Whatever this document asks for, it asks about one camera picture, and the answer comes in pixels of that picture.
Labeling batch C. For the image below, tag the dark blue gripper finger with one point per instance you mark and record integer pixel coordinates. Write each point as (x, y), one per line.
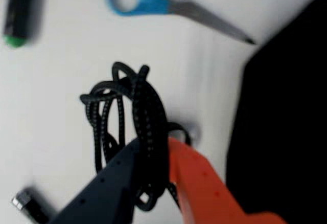
(102, 196)

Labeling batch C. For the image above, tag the black fabric bag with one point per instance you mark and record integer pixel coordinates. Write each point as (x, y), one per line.
(281, 106)

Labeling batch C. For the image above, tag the black AA battery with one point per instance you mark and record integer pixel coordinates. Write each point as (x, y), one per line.
(30, 203)

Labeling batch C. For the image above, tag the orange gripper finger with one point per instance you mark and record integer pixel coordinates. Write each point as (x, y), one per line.
(204, 190)

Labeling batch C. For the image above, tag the green black marker pen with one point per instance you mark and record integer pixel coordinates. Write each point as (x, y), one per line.
(20, 9)

